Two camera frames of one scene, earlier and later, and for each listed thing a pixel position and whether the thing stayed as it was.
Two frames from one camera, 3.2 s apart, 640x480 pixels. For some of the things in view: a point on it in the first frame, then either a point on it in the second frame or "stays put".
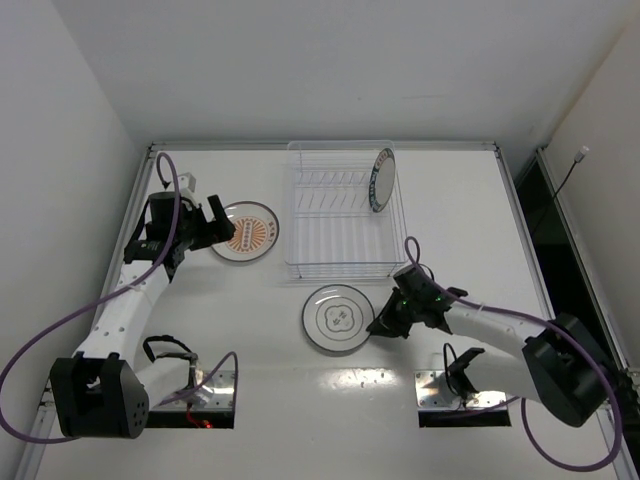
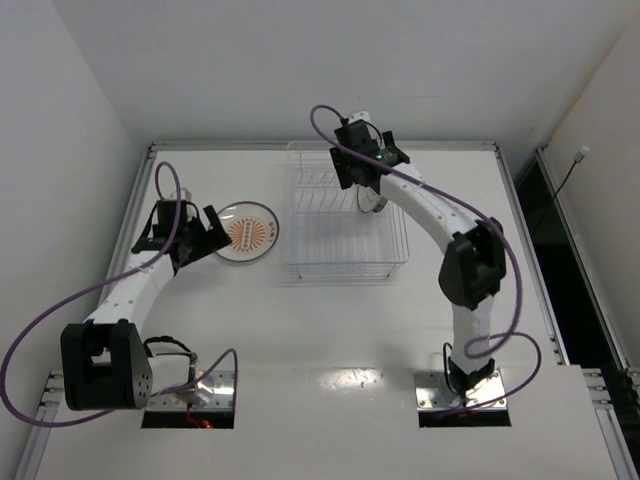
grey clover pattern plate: x=335 y=317 → x=369 y=200
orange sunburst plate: x=256 y=231 stays put
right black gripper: x=400 y=310 → x=341 y=163
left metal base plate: x=218 y=392 stays put
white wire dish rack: x=332 y=231 stays put
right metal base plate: x=429 y=396 stays put
